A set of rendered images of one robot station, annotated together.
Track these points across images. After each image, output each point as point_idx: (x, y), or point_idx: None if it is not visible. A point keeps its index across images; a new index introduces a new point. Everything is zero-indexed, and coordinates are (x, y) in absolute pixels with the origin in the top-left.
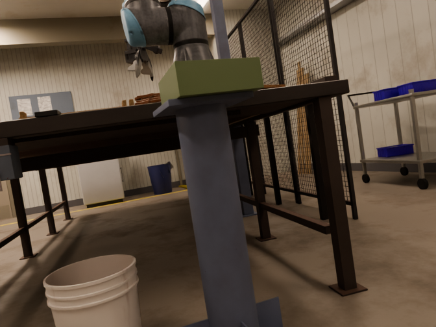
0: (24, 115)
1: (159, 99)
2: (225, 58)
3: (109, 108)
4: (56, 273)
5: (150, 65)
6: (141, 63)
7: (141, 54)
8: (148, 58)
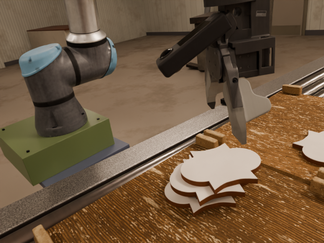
0: (285, 89)
1: (175, 168)
2: (28, 117)
3: (182, 122)
4: None
5: (227, 96)
6: (209, 83)
7: (206, 58)
8: (219, 73)
